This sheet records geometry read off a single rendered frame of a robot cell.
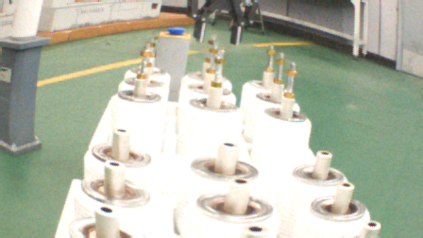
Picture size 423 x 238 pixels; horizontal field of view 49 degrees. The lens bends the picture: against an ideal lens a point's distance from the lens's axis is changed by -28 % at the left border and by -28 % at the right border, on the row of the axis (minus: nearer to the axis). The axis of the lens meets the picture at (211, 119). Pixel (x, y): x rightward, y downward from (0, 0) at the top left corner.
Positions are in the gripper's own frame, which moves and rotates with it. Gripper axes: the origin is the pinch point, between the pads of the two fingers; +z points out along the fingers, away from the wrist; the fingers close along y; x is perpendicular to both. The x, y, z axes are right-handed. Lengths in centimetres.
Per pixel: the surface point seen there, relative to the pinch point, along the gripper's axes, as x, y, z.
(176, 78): -25.7, -4.7, 13.4
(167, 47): -26.9, -2.0, 6.5
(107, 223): 58, 37, 8
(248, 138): 5.0, -6.2, 17.0
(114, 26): -298, -69, 30
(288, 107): 16.5, -5.8, 8.3
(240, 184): 51, 22, 7
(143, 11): -335, -103, 20
